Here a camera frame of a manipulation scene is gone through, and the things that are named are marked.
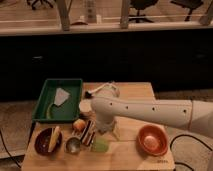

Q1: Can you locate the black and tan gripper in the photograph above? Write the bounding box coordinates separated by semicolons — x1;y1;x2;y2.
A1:
80;120;95;146

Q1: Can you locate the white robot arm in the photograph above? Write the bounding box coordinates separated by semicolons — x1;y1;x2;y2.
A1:
84;83;213;138

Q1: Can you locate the green plastic cup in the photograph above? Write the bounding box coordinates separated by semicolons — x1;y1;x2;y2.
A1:
91;137;109;153

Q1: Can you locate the small metal cup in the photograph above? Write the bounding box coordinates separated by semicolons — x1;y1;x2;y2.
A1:
65;137;81;154

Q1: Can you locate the orange fruit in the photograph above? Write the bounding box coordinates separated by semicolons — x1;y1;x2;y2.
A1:
73;119;86;131

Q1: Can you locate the white round container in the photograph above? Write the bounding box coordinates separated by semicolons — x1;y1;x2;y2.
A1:
79;99;92;113

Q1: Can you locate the green plastic tray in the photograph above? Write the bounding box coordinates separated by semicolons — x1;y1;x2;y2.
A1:
32;79;83;123

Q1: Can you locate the grey cloth piece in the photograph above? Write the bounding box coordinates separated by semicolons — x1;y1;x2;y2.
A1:
54;88;70;106

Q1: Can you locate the green bean pod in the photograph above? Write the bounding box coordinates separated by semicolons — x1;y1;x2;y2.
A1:
46;103;54;119

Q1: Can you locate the dark brown bowl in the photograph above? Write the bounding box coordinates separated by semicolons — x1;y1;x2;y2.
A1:
34;128;62;156

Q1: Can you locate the orange plastic bowl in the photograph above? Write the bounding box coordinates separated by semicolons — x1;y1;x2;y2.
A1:
136;124;168;156

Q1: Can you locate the office chair left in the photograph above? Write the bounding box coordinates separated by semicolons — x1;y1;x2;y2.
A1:
26;0;53;10

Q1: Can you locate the office chair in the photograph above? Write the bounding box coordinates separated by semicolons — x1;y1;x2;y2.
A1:
129;0;158;23
26;0;53;10
171;0;203;21

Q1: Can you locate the office chair middle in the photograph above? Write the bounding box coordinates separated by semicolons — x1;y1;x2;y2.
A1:
129;0;158;23

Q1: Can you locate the office chair right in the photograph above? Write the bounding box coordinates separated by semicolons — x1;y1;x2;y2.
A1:
171;0;203;21

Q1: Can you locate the white handled dish brush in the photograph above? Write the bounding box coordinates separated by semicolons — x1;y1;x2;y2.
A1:
84;83;109;98

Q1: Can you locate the black cable left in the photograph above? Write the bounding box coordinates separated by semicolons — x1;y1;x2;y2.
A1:
0;129;22;169

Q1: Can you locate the black cable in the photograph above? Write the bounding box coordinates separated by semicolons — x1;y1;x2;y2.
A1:
169;133;213;171
0;129;22;169

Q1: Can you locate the black cable right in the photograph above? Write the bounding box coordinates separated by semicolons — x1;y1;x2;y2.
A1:
169;133;213;171

